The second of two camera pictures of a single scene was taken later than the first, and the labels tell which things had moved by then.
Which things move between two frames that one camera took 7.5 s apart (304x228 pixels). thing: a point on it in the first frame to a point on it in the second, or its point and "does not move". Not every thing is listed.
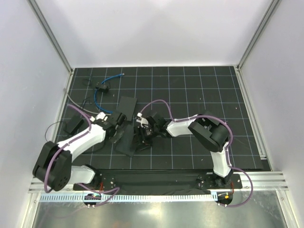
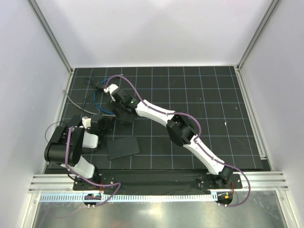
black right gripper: (147, 142) to (113, 105)
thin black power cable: (46, 128) does not move
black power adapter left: (73, 124) does not move
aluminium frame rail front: (254, 181) does not move
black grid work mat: (164, 118) does not move
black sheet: (124, 144) to (122, 147)
